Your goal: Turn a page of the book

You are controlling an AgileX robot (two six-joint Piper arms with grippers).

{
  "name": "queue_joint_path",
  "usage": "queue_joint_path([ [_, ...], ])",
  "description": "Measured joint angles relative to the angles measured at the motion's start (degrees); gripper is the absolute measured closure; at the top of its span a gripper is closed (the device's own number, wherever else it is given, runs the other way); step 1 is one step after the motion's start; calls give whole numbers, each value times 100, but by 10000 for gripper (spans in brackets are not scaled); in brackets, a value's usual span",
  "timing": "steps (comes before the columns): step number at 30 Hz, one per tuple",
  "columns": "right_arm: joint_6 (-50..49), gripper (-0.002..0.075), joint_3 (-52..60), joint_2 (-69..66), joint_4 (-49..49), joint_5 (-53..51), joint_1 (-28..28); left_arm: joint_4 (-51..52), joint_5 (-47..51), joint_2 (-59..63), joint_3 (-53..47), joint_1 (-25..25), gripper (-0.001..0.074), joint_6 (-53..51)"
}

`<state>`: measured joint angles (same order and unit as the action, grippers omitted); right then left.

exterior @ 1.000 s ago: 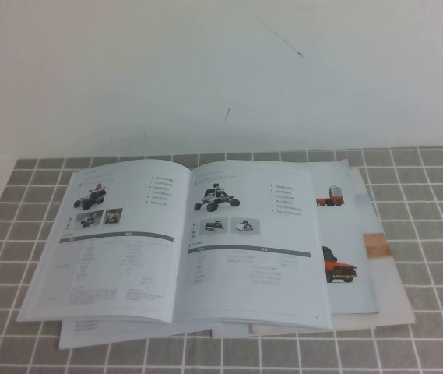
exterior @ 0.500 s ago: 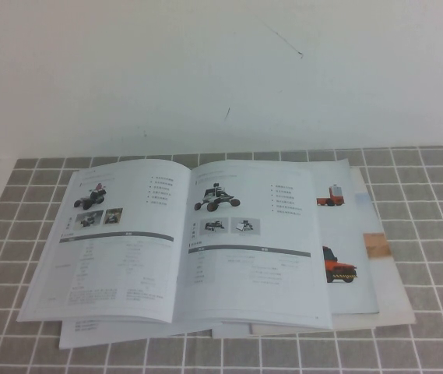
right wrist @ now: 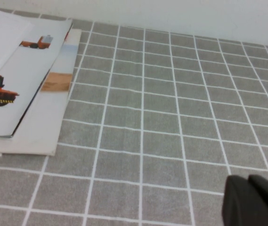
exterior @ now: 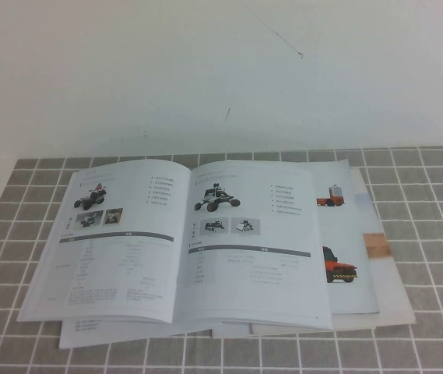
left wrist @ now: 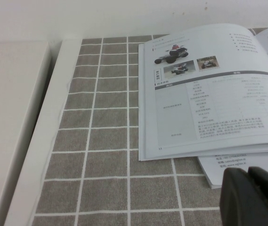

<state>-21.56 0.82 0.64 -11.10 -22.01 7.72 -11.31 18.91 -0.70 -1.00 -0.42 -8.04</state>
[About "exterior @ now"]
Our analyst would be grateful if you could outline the grey checkered tablecloth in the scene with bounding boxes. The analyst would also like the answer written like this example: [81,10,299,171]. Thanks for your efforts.
[0,143,443,374]

